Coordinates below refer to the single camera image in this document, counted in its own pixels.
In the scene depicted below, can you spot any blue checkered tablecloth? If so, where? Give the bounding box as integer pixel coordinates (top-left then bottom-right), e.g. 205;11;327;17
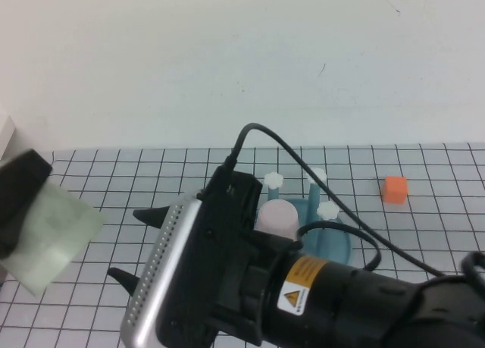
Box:
0;142;485;348

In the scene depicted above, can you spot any blue cup stand with pegs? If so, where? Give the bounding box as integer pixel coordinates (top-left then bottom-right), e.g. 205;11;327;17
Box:
264;168;354;266

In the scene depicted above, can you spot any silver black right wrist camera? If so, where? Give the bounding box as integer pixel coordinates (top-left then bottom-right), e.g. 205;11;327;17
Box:
120;168;263;348

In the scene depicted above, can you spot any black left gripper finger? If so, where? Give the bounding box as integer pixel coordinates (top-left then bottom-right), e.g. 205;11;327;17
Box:
0;148;53;259

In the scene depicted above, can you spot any orange cube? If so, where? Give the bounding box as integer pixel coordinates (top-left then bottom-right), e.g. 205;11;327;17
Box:
381;175;409;204

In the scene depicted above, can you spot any light green cup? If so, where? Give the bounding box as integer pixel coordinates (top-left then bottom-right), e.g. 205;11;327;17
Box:
0;180;106;298

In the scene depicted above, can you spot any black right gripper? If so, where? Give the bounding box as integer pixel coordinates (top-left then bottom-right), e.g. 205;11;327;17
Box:
107;205;305;341

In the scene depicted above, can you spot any pink speckled cup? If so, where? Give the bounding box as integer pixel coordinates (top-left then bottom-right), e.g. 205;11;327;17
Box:
255;199;300;241

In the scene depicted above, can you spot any white side panel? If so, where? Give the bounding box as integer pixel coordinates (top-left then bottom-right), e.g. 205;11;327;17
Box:
0;112;18;163

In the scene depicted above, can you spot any black camera cable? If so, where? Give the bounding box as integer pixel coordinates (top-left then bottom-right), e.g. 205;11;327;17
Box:
217;122;485;284

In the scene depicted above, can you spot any thin black looped cable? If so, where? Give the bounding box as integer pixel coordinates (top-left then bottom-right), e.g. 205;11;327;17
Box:
296;220;382;274

